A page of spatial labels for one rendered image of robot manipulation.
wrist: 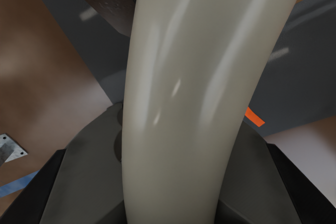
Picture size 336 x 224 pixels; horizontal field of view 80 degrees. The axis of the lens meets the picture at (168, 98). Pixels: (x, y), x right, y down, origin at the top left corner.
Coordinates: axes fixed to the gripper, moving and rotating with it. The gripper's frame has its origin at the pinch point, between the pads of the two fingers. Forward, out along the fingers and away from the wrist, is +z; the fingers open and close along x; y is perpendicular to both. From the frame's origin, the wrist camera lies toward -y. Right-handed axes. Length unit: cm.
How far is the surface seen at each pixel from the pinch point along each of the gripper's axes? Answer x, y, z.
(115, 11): -7.1, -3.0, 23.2
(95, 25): -30, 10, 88
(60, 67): -53, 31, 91
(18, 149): -97, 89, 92
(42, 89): -67, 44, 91
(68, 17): -42, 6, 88
